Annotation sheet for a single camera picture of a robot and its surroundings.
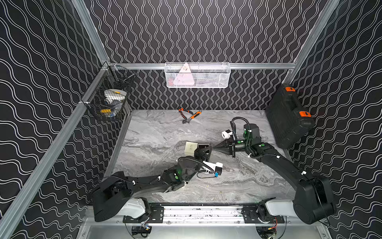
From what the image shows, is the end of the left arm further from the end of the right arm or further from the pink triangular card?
the pink triangular card

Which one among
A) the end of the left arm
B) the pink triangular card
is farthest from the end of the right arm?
the pink triangular card

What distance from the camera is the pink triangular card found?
895mm
